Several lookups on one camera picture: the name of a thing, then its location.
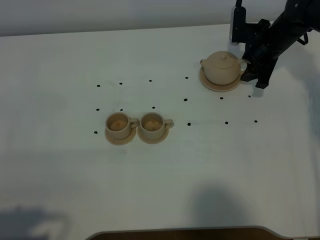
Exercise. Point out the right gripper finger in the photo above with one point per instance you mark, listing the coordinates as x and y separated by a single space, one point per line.
249 74
264 69

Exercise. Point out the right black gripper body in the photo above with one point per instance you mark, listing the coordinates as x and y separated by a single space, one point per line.
260 39

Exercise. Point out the beige ceramic teapot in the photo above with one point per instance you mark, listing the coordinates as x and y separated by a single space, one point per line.
222 67

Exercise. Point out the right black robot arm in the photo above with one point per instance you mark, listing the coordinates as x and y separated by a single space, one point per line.
299 18

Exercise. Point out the beige teapot saucer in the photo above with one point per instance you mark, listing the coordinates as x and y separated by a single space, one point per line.
218 88

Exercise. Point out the right beige teacup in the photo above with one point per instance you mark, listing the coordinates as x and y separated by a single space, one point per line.
153 125

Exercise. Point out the beige teacup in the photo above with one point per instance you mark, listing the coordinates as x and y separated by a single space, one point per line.
153 125
119 126

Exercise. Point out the right beige cup saucer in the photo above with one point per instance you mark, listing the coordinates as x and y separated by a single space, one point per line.
152 141

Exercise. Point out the beige cup saucer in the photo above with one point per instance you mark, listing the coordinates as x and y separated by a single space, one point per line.
119 142
152 141

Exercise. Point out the left beige teacup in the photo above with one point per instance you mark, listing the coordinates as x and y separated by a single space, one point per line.
119 126

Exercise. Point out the left beige cup saucer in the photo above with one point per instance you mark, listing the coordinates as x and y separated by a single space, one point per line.
119 142

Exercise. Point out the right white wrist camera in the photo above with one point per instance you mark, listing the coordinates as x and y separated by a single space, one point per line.
231 29

